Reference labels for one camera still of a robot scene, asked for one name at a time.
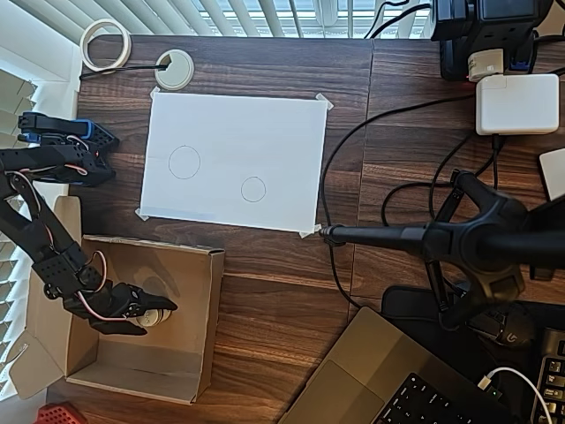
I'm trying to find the red leader robot arm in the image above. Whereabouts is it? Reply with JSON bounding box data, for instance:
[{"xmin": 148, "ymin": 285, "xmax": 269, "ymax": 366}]
[{"xmin": 34, "ymin": 401, "xmax": 85, "ymax": 424}]

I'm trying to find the open cardboard box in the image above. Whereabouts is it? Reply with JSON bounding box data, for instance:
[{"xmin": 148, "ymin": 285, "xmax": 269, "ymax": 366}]
[{"xmin": 7, "ymin": 196, "xmax": 227, "ymax": 405}]

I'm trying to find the cream vertical window blind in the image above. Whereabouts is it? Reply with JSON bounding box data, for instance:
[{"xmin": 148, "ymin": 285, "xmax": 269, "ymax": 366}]
[
  {"xmin": 26, "ymin": 0, "xmax": 436, "ymax": 40},
  {"xmin": 0, "ymin": 65, "xmax": 81, "ymax": 398}
]

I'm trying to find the white paper sheet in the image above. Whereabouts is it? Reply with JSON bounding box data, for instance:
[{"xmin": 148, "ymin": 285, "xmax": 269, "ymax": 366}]
[{"xmin": 139, "ymin": 91, "xmax": 328, "ymax": 234}]

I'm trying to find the grey laptop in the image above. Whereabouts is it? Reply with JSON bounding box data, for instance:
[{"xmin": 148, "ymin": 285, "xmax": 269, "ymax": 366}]
[{"xmin": 277, "ymin": 307, "xmax": 523, "ymax": 424}]

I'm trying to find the white round desk grommet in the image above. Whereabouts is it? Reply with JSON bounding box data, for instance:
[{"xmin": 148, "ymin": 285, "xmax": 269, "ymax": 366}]
[{"xmin": 154, "ymin": 49, "xmax": 196, "ymax": 91}]

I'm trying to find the masking tape roll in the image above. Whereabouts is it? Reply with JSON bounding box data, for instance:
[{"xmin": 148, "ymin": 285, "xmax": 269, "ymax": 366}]
[{"xmin": 79, "ymin": 19, "xmax": 132, "ymax": 73}]

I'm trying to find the black mouse pad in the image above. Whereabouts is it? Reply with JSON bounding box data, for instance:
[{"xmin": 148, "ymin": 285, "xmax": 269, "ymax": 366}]
[{"xmin": 381, "ymin": 284, "xmax": 565, "ymax": 424}]

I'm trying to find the black tripod stand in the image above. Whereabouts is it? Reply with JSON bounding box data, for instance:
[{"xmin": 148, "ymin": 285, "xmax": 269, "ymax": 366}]
[{"xmin": 317, "ymin": 170, "xmax": 565, "ymax": 332}]

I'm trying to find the black computer mouse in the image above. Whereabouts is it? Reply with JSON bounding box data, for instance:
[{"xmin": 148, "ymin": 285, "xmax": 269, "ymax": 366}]
[{"xmin": 485, "ymin": 304, "xmax": 538, "ymax": 347}]

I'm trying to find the black power strip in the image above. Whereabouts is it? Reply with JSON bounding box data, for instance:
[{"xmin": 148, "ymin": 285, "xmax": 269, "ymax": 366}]
[{"xmin": 440, "ymin": 26, "xmax": 538, "ymax": 82}]

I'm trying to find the black keyboard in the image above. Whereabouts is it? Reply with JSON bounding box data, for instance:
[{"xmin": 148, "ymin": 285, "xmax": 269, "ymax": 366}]
[{"xmin": 536, "ymin": 326, "xmax": 565, "ymax": 424}]

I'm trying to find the small white plug adapter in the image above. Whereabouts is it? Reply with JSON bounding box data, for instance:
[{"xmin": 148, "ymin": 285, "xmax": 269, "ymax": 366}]
[{"xmin": 466, "ymin": 47, "xmax": 506, "ymax": 83}]

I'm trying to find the white laptop power adapter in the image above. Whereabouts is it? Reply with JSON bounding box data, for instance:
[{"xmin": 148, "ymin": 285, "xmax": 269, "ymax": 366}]
[{"xmin": 475, "ymin": 73, "xmax": 561, "ymax": 137}]

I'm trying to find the silver flat device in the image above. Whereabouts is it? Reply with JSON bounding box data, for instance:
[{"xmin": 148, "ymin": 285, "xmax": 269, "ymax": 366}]
[{"xmin": 538, "ymin": 148, "xmax": 565, "ymax": 202}]

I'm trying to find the red white servo wire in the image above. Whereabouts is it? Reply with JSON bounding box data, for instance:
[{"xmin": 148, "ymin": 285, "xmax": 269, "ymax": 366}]
[{"xmin": 73, "ymin": 250, "xmax": 109, "ymax": 322}]

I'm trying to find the long black cable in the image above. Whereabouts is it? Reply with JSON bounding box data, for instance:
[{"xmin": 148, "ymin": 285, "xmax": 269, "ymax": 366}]
[{"xmin": 318, "ymin": 95, "xmax": 478, "ymax": 311}]

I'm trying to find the black cable through grommet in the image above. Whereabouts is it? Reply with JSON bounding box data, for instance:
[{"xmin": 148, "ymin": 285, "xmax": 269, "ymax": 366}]
[{"xmin": 79, "ymin": 61, "xmax": 171, "ymax": 81}]

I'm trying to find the black power cable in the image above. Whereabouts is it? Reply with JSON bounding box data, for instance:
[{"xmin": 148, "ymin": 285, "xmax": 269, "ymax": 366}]
[{"xmin": 364, "ymin": 0, "xmax": 436, "ymax": 40}]

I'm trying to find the black charger cable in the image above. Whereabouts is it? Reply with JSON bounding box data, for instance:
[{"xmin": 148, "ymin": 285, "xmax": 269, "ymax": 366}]
[{"xmin": 380, "ymin": 133, "xmax": 502, "ymax": 227}]

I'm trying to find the white usb cable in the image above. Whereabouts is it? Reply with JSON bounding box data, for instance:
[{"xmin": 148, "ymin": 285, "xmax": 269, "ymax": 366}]
[{"xmin": 479, "ymin": 366, "xmax": 555, "ymax": 424}]

